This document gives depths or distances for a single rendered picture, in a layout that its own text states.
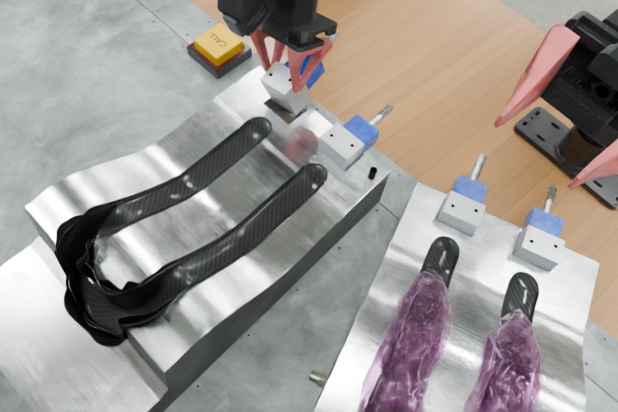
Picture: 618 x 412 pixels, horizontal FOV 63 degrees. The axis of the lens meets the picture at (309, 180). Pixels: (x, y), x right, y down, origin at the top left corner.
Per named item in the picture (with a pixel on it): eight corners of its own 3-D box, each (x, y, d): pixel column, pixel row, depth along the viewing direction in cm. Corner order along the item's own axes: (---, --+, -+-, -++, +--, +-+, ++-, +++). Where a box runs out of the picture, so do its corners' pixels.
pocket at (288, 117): (285, 101, 78) (285, 85, 75) (309, 121, 77) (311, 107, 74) (263, 118, 77) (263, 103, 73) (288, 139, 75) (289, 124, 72)
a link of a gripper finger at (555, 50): (580, 141, 31) (662, 66, 34) (490, 70, 33) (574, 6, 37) (533, 192, 37) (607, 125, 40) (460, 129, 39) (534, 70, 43)
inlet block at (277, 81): (327, 37, 77) (319, 12, 72) (353, 50, 74) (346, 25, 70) (271, 100, 75) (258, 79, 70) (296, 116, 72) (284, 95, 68)
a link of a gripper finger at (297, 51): (291, 106, 66) (301, 37, 60) (254, 83, 69) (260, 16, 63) (326, 92, 70) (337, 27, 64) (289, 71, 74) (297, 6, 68)
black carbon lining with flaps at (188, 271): (257, 119, 75) (255, 75, 66) (337, 188, 70) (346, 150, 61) (45, 280, 61) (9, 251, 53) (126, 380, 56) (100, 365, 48)
